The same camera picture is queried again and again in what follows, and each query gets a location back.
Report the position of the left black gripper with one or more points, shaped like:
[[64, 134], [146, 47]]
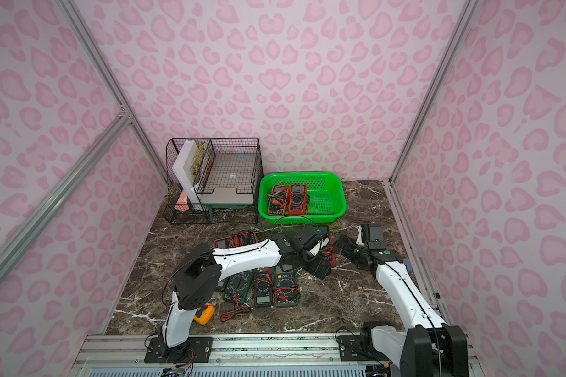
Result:
[[318, 254]]

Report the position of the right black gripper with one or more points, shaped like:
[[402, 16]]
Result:
[[352, 247]]

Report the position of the red small Delixi multimeter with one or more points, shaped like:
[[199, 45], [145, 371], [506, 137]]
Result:
[[298, 200]]

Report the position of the green plastic basket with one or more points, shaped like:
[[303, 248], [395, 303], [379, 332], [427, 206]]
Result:
[[327, 199]]

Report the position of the orange multimeter tall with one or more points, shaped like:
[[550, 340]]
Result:
[[278, 200]]

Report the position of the orange wide multimeter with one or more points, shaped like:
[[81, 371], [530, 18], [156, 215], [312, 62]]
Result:
[[237, 240]]

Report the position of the black wire desk organizer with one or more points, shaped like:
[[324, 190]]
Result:
[[240, 214]]

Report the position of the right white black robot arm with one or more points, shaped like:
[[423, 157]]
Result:
[[429, 346]]

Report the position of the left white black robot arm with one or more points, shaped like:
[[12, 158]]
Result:
[[194, 281]]

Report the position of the green multimeter right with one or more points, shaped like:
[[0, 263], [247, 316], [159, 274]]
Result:
[[286, 290]]

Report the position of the small dark multimeter centre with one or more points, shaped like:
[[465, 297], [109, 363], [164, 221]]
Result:
[[262, 290]]

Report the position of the large green multimeter left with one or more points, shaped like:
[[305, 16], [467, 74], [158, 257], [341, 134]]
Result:
[[238, 287]]

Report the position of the yellow multimeter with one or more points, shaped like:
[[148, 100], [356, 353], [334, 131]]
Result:
[[204, 314]]

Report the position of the white upright folder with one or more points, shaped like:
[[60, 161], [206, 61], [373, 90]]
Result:
[[187, 168]]

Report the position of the pink notebook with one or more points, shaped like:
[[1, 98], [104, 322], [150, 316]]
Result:
[[182, 203]]

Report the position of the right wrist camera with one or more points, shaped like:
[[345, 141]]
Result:
[[371, 237]]

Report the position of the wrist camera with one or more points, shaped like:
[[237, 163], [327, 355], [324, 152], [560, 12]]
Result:
[[371, 237], [312, 239]]

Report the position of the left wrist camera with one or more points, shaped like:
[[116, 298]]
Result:
[[312, 239]]

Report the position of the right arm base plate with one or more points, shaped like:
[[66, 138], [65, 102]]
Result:
[[351, 349]]

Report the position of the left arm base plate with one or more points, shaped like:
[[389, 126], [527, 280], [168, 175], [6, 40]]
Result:
[[196, 349]]

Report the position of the aluminium front rail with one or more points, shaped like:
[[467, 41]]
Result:
[[278, 354]]

